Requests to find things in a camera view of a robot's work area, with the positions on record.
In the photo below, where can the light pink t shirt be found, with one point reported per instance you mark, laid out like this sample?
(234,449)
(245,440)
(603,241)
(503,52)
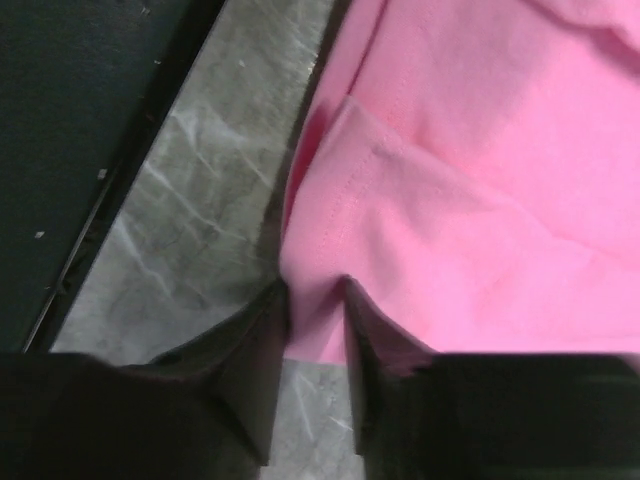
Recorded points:
(474,166)

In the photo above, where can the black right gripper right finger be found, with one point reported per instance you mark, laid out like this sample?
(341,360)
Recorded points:
(420,414)

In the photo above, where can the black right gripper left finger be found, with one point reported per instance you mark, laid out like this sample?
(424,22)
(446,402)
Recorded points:
(203,410)

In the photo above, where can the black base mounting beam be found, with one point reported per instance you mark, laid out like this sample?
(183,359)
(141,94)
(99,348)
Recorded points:
(85,89)

